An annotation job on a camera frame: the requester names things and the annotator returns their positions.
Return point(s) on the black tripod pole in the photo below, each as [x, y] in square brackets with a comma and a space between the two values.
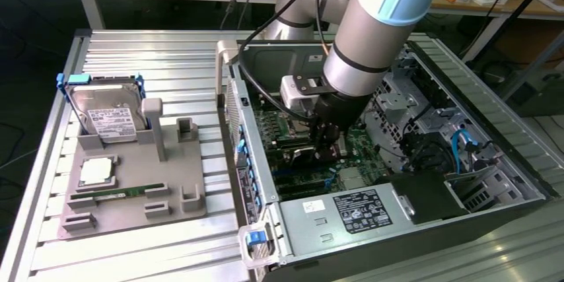
[524, 1]

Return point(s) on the green RAM stick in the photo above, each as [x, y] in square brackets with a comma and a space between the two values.
[119, 193]

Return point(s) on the silver disk bay cage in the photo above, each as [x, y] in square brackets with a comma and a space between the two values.
[399, 100]

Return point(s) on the blue case latch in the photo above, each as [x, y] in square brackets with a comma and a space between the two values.
[256, 238]

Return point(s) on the silver power supply unit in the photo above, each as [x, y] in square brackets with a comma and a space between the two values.
[308, 226]

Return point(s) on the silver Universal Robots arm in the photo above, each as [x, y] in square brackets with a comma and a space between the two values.
[365, 31]

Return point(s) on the black expansion slot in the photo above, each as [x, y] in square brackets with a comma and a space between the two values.
[304, 188]

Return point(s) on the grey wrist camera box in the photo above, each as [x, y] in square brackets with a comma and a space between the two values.
[297, 95]

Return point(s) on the silver CPU chip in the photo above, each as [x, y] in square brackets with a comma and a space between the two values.
[95, 173]

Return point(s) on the grey parts rack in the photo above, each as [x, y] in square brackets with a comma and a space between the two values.
[136, 169]

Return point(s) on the blue disk caddy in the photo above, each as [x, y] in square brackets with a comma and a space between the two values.
[79, 80]

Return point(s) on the black installed RAM stick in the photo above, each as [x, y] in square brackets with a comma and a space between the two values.
[288, 144]

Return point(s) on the CPU socket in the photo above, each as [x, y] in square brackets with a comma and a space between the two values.
[297, 128]

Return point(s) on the black plastic shroud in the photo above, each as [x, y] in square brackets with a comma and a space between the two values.
[423, 196]

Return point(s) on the silver hard disk drive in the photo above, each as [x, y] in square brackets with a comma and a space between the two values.
[108, 113]

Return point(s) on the silver chipset heatsink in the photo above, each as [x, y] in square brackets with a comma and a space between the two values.
[352, 179]

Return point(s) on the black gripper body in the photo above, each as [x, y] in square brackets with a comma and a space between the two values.
[341, 108]

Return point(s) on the cluttered wooden desk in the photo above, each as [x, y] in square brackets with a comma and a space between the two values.
[476, 4]

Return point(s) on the black open PC case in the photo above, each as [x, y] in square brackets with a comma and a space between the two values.
[440, 239]

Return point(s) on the black graphics card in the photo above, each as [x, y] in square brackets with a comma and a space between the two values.
[299, 158]

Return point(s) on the green motherboard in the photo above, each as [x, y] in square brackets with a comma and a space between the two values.
[361, 156]

